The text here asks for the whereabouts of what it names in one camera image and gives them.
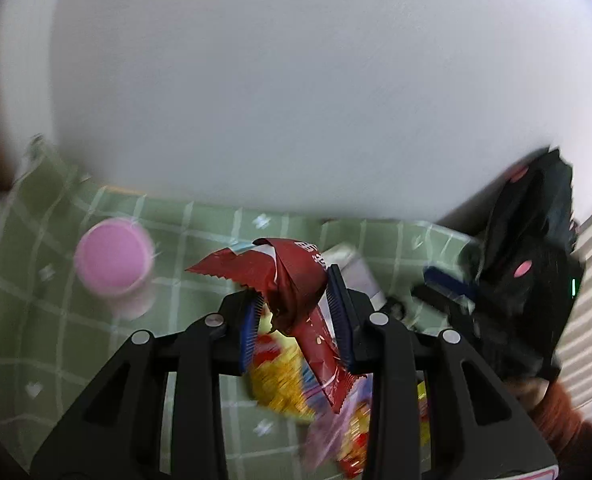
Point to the yellow biscuit wrapper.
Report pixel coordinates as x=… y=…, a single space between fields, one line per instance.
x=275 y=374

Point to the black pink-print sweatshirt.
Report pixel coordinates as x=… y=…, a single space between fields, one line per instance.
x=527 y=281

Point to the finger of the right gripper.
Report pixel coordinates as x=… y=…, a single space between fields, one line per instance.
x=443 y=292

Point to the pink lidded jar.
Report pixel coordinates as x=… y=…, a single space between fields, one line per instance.
x=114 y=260

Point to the purple glitter wrapper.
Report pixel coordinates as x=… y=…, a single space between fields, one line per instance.
x=324 y=438

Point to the white headboard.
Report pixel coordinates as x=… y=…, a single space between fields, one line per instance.
x=362 y=108

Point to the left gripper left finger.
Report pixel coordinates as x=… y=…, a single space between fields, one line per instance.
x=220 y=344

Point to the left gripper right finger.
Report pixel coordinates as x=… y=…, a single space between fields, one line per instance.
x=370 y=342

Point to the green checkered bed sheet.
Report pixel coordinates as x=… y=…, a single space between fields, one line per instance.
x=55 y=335

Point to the red snack wrapper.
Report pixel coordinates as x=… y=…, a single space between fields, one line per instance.
x=291 y=278

